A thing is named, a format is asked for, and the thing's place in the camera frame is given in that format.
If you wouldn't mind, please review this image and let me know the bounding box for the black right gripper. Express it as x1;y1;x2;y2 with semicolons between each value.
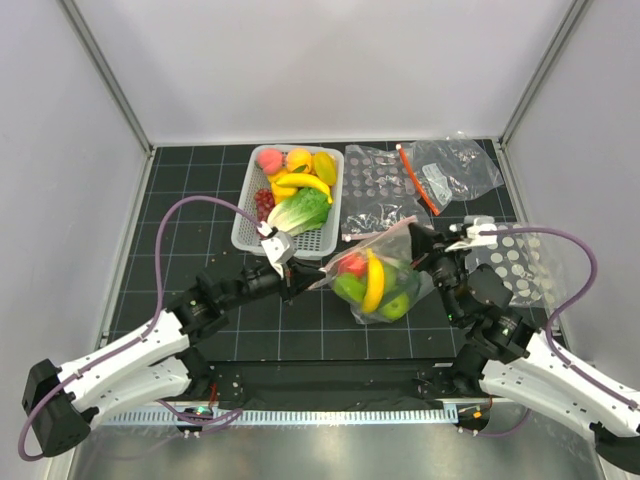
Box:
410;221;475;323

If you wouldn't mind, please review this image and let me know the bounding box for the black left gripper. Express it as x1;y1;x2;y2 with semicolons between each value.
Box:
220;255;324;310

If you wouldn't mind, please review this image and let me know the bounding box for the green apple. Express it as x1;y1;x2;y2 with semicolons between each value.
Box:
377;292;411;322

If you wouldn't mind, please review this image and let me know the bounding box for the pink zipper clear bag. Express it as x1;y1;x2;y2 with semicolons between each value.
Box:
311;216;434;325

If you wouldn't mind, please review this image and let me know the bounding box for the long yellow banana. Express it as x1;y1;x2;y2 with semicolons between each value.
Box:
361;249;384;314

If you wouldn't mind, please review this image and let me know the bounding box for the red apple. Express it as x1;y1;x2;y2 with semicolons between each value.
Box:
338;253;368;278

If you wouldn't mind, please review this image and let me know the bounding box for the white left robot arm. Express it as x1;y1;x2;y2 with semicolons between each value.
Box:
22;260;325;458

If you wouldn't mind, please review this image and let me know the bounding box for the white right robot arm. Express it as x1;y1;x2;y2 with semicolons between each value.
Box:
409;217;639;474

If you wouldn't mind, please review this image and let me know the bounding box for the white dotted zip bag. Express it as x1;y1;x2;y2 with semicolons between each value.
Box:
465;233;567;311

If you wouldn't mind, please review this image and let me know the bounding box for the orange zipper clear bag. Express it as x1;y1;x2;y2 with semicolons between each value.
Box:
396;137;504;216

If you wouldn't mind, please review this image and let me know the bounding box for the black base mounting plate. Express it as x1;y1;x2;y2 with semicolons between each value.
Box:
152;357;506;404

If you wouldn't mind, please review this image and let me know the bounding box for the red grape bunch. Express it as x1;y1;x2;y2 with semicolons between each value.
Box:
254;188;275;222

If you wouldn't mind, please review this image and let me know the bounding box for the white perforated plastic basket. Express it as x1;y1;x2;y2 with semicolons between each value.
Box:
231;144;345;260

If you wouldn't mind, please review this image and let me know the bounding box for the yellow bell pepper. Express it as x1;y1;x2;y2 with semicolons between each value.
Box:
267;168;298;204

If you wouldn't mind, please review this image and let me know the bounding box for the napa cabbage lettuce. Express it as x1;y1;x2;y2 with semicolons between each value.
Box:
266;188;331;236

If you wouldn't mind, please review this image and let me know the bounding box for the pink peach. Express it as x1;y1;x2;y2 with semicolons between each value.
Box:
256;148;284;175

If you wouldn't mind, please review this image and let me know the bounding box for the yellow orange peach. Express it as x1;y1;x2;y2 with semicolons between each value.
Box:
285;148;313;174

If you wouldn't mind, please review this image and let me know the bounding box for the yellow starfruit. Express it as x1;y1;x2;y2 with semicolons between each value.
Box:
312;151;337;186

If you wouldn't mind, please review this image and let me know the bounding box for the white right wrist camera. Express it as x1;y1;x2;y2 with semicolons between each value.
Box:
445;215;498;252

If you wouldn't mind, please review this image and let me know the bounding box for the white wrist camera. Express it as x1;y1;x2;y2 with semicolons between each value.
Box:
257;222;295;279
445;215;498;252

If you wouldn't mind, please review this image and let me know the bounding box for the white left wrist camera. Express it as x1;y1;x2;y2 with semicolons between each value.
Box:
257;222;295;279

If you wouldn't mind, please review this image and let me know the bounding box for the slotted cable duct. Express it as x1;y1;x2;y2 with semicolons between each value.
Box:
104;404;458;428

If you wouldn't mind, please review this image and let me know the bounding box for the left aluminium frame post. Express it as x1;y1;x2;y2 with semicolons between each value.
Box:
57;0;153;157

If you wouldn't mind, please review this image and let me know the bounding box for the aluminium frame rail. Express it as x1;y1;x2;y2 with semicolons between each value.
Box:
498;0;592;150

